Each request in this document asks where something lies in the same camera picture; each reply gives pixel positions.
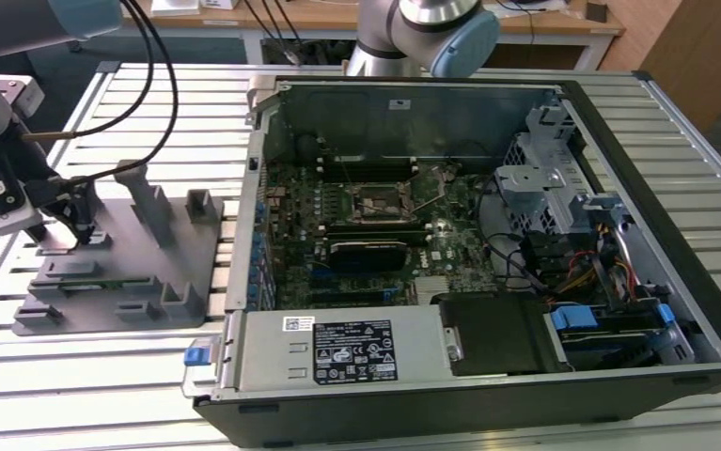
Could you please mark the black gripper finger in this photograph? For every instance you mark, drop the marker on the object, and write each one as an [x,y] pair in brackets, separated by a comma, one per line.
[40,235]
[86,211]

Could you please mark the silver CPU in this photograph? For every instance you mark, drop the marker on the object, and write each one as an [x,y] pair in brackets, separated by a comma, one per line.
[62,237]

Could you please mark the CPU socket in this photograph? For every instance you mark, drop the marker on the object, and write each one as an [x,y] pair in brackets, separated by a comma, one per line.
[377,206]

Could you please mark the grey parts rack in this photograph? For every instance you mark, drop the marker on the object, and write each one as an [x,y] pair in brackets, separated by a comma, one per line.
[128,263]

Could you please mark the green RAM stick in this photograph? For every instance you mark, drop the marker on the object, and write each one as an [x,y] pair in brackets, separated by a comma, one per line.
[106,284]

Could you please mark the blue case latch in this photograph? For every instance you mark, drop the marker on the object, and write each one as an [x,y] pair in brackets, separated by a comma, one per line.
[195,357]

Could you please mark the silver power supply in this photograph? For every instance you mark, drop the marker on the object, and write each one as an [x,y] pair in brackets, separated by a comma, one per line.
[259,347]

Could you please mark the plain white box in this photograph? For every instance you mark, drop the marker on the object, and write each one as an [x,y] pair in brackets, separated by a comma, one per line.
[175,7]

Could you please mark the black expansion slot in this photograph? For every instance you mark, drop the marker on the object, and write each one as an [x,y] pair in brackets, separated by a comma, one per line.
[343,297]

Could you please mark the light wood desk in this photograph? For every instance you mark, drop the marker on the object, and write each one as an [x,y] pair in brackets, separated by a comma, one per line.
[210,21]
[554,26]

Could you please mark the black graphics card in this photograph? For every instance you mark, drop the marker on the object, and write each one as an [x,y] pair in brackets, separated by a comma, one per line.
[366,258]

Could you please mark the white box with print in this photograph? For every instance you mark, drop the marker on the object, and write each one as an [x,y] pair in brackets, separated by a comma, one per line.
[219,4]

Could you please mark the silver chipset heatsink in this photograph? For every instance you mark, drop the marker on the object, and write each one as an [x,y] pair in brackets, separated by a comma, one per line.
[432,287]

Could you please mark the green motherboard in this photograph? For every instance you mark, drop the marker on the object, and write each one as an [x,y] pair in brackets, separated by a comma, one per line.
[460,206]

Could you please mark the black PC case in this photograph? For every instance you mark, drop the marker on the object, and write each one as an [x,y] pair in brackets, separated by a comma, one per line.
[397,418]

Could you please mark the silver metal drive cage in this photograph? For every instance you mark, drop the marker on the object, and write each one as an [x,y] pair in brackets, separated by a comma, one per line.
[522,188]

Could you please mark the black plastic shroud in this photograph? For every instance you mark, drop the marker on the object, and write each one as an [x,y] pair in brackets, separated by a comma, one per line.
[498,333]

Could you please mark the hard disk in blue carrier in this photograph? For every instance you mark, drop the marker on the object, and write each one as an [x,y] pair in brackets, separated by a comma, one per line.
[570,319]

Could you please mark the silver metal support bar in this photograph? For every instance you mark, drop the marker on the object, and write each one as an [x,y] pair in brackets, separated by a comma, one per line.
[632,253]

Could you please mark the small black box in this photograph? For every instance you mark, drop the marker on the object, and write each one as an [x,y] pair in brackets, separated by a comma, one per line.
[597,11]

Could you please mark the blue drive bay clip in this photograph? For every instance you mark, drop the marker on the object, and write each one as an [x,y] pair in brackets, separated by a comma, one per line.
[664,314]

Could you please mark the brown wooden cabinet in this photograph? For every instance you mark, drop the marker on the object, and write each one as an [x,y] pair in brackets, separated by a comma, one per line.
[699,56]

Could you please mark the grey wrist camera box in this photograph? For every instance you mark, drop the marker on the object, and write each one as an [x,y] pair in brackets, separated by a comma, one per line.
[21,96]

